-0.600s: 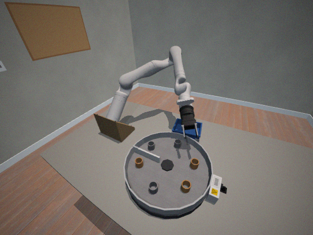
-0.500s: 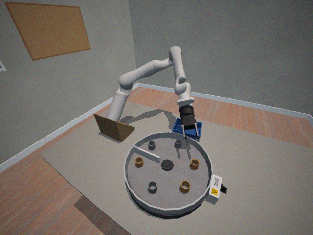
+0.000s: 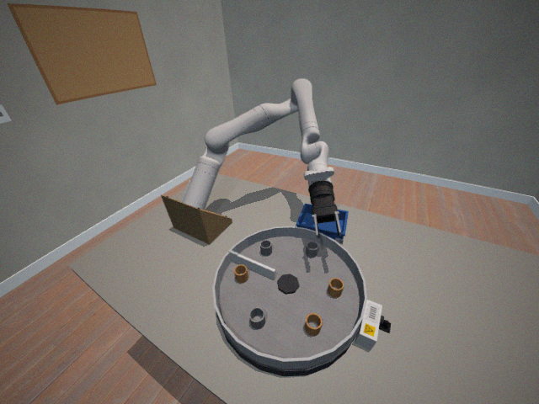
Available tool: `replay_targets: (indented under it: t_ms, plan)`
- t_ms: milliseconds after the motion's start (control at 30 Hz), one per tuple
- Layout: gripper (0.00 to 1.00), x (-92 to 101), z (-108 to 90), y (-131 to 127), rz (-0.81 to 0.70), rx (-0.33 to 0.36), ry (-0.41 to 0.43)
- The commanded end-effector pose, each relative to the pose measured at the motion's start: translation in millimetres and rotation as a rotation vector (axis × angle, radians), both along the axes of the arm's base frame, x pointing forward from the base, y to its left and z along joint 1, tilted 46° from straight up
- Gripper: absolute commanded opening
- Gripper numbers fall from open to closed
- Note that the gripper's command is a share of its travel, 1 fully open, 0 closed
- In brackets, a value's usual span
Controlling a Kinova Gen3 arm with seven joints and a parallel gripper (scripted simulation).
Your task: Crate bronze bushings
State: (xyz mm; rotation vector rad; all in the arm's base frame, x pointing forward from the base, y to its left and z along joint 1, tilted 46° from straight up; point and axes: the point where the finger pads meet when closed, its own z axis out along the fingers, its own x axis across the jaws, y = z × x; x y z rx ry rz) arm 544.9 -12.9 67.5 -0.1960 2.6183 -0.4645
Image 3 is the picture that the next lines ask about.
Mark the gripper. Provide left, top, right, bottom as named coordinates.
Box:
left=304, top=167, right=341, bottom=238

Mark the grey steel bushing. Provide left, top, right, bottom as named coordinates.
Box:
left=260, top=240, right=272, bottom=256
left=249, top=307, right=265, bottom=329
left=306, top=242, right=318, bottom=258

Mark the blue crate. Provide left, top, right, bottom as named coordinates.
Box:
left=296, top=204, right=348, bottom=244

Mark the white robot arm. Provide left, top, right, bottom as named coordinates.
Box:
left=181, top=78, right=329, bottom=210

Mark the bronze bushing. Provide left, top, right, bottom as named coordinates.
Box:
left=328, top=278, right=344, bottom=298
left=305, top=313, right=322, bottom=336
left=234, top=264, right=248, bottom=283

